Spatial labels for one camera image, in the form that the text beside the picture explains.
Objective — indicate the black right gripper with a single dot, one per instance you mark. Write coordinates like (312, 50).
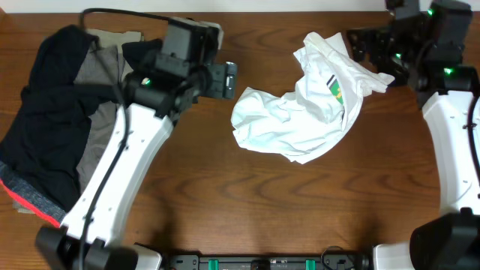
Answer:
(375, 37)

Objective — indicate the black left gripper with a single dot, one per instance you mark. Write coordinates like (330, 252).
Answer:
(223, 79)

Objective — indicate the white t-shirt with green logo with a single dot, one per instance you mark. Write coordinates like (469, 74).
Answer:
(306, 123)

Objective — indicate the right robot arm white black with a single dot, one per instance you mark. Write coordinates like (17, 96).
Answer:
(424, 50)

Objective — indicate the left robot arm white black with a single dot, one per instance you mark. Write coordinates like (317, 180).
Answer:
(165, 83)

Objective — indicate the grey folded garment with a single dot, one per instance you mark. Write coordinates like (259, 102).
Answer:
(104, 117)

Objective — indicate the black garment with red trim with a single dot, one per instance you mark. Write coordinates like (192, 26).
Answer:
(47, 139)

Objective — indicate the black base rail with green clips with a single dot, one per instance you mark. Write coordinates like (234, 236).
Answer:
(329, 260)

